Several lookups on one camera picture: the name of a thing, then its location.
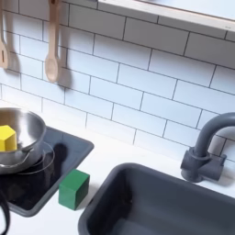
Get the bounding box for black stove top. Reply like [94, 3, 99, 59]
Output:
[0, 126, 95, 218]

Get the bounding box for green block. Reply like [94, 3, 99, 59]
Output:
[58, 169, 91, 211]

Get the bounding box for wooden spoon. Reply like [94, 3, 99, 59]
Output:
[44, 0, 63, 84]

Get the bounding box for steel pot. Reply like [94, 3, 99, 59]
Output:
[0, 106, 57, 176]

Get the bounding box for dark grey tap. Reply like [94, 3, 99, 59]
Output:
[180, 111, 235, 184]

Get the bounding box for dark grey sink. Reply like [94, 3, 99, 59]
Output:
[77, 162, 235, 235]

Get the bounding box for yellow block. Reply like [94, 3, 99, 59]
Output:
[0, 124, 18, 152]

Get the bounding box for wooden slotted spatula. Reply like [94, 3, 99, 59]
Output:
[0, 0, 10, 70]

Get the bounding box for white wall shelf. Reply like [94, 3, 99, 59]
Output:
[97, 0, 235, 33]

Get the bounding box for thin black cable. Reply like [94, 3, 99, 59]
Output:
[0, 189, 11, 235]

